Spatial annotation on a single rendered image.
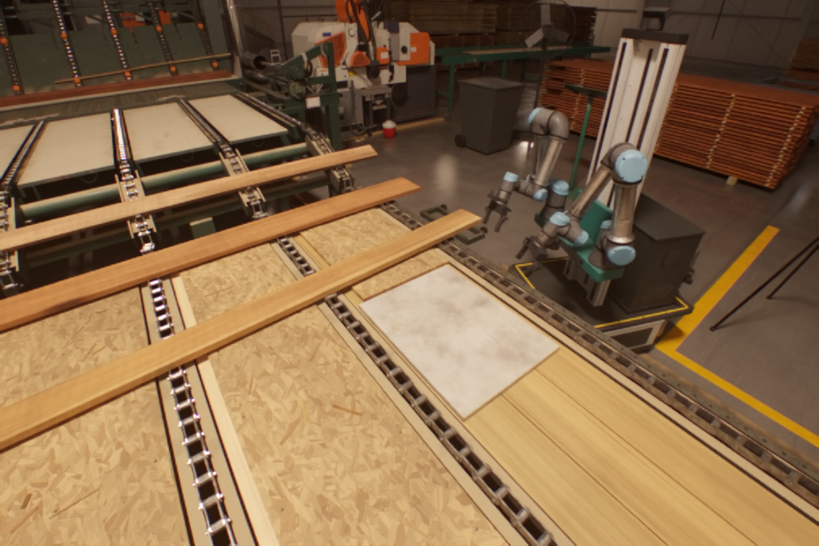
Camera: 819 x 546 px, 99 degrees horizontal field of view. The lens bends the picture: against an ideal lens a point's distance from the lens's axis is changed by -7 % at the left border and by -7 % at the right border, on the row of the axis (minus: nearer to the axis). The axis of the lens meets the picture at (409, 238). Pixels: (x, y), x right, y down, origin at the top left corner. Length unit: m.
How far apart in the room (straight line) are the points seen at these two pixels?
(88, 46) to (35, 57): 0.63
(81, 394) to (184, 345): 0.31
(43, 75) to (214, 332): 5.77
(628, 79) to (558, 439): 1.68
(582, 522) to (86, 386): 1.46
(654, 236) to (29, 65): 7.09
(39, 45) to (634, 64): 6.88
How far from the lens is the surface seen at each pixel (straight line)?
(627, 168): 1.73
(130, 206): 2.54
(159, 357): 1.52
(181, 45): 7.11
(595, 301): 2.50
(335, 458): 1.16
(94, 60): 6.98
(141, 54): 7.00
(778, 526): 1.41
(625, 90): 2.25
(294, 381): 1.33
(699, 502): 1.33
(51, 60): 7.06
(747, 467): 1.46
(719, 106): 6.21
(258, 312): 1.54
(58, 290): 2.11
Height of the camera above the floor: 1.85
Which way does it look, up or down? 32 degrees down
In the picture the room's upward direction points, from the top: straight up
